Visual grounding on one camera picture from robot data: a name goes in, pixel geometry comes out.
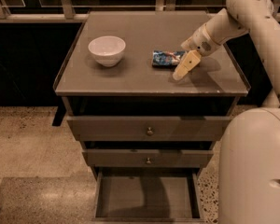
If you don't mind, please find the brass middle drawer knob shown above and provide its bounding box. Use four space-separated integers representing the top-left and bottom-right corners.
146 158 152 165

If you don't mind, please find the grey middle drawer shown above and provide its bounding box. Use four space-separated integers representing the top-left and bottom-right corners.
82 149 213 168

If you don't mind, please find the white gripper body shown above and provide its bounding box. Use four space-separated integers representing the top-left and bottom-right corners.
181 23 223 56

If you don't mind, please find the grey top drawer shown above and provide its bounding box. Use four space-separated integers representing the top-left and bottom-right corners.
67 116 231 142

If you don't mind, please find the grey drawer cabinet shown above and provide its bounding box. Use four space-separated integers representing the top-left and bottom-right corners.
52 10 251 179

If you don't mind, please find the brass drawer knob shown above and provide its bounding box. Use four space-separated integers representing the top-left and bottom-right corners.
147 127 154 136
146 158 152 165

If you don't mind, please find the grey drawer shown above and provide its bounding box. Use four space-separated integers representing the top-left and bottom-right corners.
67 116 231 142
82 149 213 168
92 170 206 224

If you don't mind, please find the white ceramic bowl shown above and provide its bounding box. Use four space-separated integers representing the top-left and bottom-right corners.
88 35 126 67

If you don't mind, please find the brass top drawer knob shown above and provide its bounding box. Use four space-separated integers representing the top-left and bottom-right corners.
147 127 154 136

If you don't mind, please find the metal railing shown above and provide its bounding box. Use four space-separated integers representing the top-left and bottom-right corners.
0 0 280 24

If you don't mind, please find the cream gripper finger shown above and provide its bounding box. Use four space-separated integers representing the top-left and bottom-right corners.
173 50 202 81

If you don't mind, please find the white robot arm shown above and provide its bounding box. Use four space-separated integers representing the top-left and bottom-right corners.
173 0 280 224

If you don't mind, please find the blue redbull can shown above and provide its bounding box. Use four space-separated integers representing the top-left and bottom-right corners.
152 50 185 67

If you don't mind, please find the grey bottom drawer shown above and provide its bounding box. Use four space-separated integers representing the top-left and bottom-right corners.
92 170 206 224

